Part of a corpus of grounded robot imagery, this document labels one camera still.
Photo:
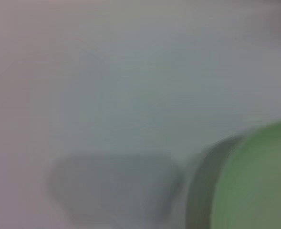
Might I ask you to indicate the green round plastic plate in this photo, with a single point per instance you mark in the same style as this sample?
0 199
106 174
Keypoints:
254 181

